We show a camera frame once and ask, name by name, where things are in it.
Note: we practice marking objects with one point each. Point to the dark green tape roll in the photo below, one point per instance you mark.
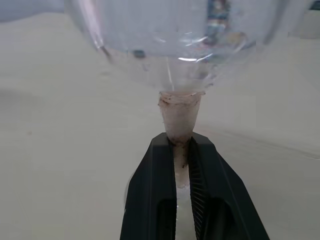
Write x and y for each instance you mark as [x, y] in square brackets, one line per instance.
[138, 53]

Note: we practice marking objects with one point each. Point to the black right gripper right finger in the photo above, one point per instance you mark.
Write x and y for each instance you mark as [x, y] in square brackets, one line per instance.
[217, 192]

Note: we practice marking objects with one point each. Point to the clear plastic wine glass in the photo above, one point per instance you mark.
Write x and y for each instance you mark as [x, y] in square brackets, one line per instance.
[175, 50]

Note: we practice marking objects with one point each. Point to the marker pen set box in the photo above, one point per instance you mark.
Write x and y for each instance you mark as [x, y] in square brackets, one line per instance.
[220, 22]

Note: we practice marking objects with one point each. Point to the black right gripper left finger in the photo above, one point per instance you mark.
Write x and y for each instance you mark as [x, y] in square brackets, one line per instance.
[152, 190]

